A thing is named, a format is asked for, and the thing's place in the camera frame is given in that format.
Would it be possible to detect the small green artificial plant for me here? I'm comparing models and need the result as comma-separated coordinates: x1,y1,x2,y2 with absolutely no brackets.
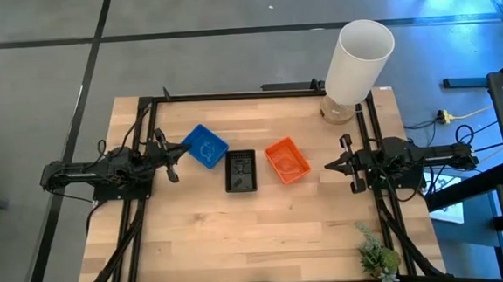
354,218,403,282

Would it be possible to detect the black aluminium table frame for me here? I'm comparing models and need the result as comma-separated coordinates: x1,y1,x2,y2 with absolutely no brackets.
69,71,445,282

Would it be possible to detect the blue plastic basket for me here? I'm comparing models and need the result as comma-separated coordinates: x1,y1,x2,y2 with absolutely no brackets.
180,121,231,171

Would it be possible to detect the white cylindrical lamp shade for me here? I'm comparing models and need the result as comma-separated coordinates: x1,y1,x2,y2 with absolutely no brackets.
320,17,400,108

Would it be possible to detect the pale yellow cable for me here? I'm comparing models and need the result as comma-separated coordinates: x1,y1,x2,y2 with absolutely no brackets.
449,102,503,171

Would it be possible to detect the wooden lamp base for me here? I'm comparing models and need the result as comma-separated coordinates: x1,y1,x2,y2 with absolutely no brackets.
318,93,357,127

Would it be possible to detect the black plastic basket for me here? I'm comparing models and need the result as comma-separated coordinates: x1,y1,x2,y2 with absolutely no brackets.
223,148,259,194

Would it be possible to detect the orange plastic basket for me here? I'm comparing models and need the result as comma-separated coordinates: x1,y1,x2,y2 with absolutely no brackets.
263,134,314,187

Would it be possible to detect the dark floor bar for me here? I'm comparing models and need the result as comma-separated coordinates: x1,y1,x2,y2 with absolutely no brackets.
442,75,490,91

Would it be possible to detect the black cable bundle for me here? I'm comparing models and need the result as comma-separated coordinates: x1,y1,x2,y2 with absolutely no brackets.
403,112,503,199

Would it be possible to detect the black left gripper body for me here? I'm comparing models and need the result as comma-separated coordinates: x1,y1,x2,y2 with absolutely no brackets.
145,127,181,186

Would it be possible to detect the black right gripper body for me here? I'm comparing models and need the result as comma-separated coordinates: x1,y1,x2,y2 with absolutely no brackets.
339,131,373,196

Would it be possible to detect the yellow power plug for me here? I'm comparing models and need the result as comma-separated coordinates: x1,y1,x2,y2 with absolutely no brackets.
436,107,453,125

